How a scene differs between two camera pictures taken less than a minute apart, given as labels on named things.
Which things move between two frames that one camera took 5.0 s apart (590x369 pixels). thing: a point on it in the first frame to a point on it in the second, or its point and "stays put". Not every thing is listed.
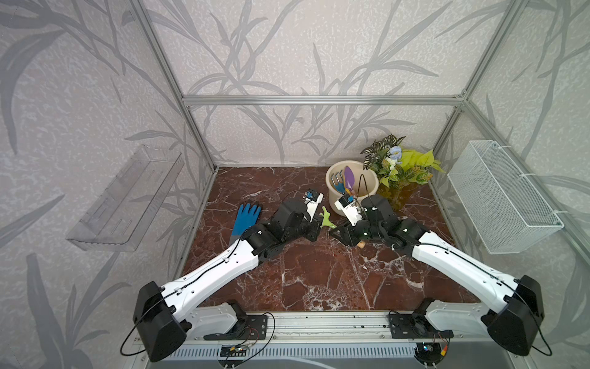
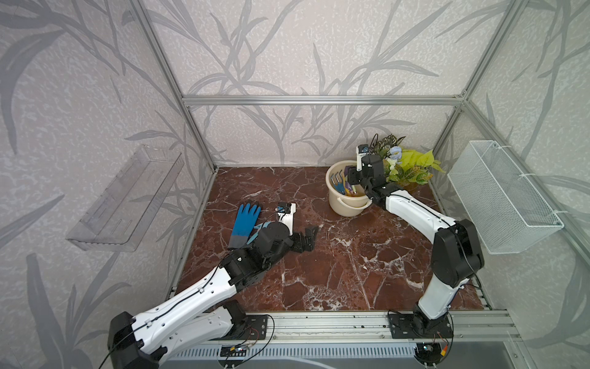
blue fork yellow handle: (339, 184) stays put
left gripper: (315, 225) to (309, 244)
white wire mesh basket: (506, 212) stays put
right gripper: (346, 234) to (352, 176)
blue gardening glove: (246, 218) stays put
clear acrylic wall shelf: (121, 214) stays put
